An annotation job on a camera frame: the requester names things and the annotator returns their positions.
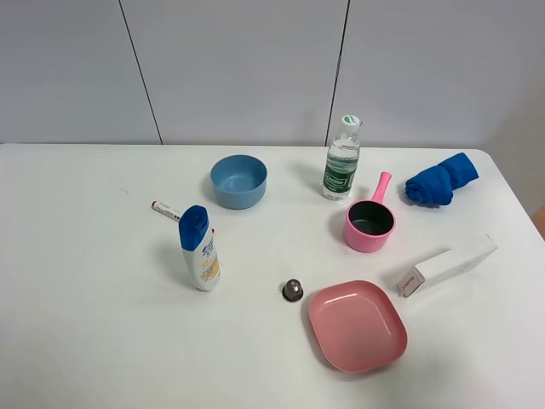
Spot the small metal capsule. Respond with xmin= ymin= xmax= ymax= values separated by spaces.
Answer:
xmin=282 ymin=279 xmax=304 ymax=302

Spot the blue plastic bowl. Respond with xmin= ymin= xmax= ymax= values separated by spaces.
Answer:
xmin=210 ymin=154 xmax=268 ymax=210

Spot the clear water bottle green label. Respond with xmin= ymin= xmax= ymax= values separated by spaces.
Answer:
xmin=322 ymin=114 xmax=361 ymax=200

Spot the white blue shampoo bottle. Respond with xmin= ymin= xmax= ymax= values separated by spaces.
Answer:
xmin=178 ymin=205 xmax=221 ymax=292

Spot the red white marker pen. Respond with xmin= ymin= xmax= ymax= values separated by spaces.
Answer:
xmin=151 ymin=200 xmax=201 ymax=235

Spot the pink square plate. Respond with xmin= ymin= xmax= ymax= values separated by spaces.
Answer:
xmin=308 ymin=280 xmax=408 ymax=373

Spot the rolled blue towel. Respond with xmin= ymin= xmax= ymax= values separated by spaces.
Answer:
xmin=404 ymin=153 xmax=479 ymax=206

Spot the white cardboard box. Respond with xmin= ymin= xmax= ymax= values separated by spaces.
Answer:
xmin=396 ymin=235 xmax=497 ymax=298

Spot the pink saucepan with handle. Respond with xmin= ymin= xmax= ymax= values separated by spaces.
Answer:
xmin=343 ymin=171 xmax=396 ymax=253

